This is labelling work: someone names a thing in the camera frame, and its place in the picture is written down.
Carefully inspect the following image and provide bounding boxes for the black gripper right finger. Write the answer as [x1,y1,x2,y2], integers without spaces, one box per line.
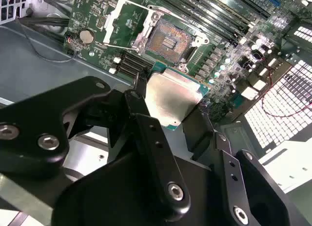
[182,106,293,226]

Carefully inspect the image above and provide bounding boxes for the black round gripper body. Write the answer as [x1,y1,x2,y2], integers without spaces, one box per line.
[51,152,232,226]

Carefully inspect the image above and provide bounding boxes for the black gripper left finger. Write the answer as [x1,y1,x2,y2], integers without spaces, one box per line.
[0,72,191,222]

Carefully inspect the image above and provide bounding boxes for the silver topped CPU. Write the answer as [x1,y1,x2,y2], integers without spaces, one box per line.
[145,61,212,132]

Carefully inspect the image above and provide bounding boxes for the metal socket cover frame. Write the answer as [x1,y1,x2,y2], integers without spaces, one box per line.
[102,0,159,53]

